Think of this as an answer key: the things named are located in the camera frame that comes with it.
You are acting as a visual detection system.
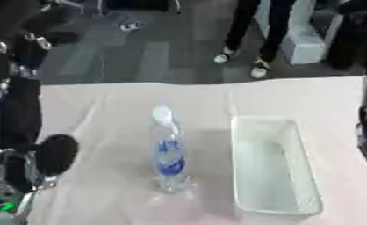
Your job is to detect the person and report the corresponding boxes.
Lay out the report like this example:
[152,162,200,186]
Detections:
[212,0,299,80]

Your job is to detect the white stand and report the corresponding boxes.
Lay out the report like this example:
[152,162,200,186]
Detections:
[254,0,347,66]

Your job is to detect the black office chair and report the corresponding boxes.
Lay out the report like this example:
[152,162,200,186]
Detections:
[96,0,184,33]

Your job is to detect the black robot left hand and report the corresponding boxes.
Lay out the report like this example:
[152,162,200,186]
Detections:
[32,133,81,178]

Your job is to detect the clear plastic water bottle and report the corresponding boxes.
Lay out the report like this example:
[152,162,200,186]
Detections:
[149,105,190,194]

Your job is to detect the white plastic box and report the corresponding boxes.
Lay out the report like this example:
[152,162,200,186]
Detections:
[227,115,325,220]

